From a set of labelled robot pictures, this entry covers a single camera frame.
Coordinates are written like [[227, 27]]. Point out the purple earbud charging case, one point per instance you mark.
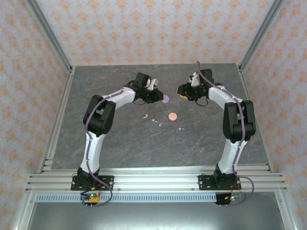
[[167, 100]]

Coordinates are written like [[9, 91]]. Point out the pink earbud charging case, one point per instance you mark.
[[172, 116]]

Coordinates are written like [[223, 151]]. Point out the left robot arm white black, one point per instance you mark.
[[93, 153]]

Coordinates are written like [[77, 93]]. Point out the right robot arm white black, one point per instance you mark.
[[230, 155]]

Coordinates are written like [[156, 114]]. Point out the grey metal sheet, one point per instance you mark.
[[156, 215]]

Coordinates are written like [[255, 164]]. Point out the aluminium side rail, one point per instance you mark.
[[248, 95], [67, 83]]

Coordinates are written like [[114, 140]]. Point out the aluminium crossbeam rail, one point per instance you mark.
[[156, 182]]

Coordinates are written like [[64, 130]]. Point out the aluminium corner post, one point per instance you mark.
[[50, 36], [259, 36]]

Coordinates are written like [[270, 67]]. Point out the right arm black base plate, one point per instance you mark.
[[204, 182]]

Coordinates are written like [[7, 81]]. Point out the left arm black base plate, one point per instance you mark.
[[108, 182]]

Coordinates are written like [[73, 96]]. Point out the aluminium frame leg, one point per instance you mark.
[[22, 215], [286, 215]]

